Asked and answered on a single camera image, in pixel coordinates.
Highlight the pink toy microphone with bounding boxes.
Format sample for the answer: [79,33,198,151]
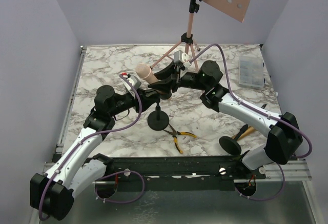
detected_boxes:
[135,63,172,100]

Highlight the yellow handled pliers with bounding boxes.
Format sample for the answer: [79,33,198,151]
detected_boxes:
[163,123,197,154]

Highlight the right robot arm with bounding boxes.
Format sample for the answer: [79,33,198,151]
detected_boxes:
[136,60,304,179]

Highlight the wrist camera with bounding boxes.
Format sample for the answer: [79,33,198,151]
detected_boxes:
[121,73,141,92]
[173,50,191,70]

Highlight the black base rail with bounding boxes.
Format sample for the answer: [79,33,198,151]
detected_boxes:
[92,153,265,195]

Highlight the black mic stand front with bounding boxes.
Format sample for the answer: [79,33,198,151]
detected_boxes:
[219,124,250,156]

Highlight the clear plastic parts box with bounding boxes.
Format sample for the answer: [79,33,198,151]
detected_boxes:
[238,55,264,88]

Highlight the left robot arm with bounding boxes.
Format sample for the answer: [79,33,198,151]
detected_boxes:
[30,85,159,221]

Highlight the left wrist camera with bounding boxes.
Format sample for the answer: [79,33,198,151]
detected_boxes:
[121,73,141,92]

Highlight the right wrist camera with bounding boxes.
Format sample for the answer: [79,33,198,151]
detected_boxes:
[173,50,191,70]

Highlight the gold toy microphone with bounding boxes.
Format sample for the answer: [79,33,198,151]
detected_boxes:
[236,126,256,140]

